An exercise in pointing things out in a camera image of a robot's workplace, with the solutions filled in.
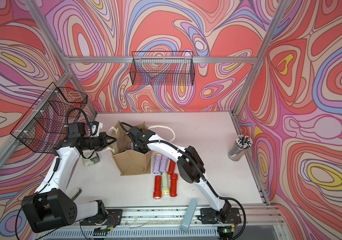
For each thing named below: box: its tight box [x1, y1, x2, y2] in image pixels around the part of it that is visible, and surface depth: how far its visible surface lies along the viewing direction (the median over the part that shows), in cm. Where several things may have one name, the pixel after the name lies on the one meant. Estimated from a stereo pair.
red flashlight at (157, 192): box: [153, 175, 162, 200], surface depth 82 cm
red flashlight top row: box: [167, 159, 176, 175], surface depth 90 cm
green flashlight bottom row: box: [161, 172, 170, 195], surface depth 84 cm
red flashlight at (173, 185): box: [170, 173, 179, 197], surface depth 84 cm
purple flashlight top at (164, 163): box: [159, 155, 169, 172], surface depth 91 cm
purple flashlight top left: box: [152, 153, 163, 174], surface depth 91 cm
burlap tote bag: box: [108, 120, 153, 176], surface depth 79 cm
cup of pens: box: [227, 134, 254, 162], surface depth 86 cm
